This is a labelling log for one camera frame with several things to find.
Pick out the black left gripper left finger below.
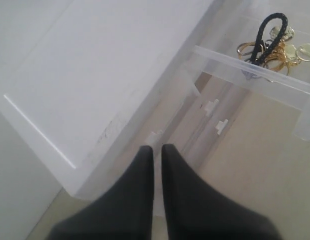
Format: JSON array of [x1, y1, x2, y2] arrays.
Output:
[[50, 145, 154, 240]]

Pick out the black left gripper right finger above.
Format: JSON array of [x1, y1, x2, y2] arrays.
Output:
[[161, 144, 277, 240]]

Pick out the white translucent drawer cabinet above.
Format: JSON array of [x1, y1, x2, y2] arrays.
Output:
[[0, 0, 240, 200]]

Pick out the small drawer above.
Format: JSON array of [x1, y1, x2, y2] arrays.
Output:
[[109, 54, 201, 178], [194, 12, 310, 141]]

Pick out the gold keychain with black strap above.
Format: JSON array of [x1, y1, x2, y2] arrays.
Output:
[[236, 12, 310, 75]]

